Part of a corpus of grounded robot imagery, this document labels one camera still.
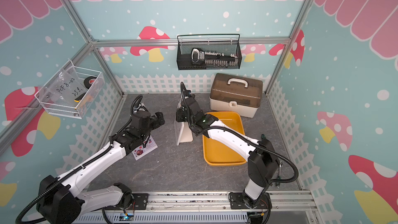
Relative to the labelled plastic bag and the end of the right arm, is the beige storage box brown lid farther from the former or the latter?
the labelled plastic bag

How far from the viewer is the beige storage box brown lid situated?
0.96 meters

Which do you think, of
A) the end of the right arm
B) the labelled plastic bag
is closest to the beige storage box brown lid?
the end of the right arm
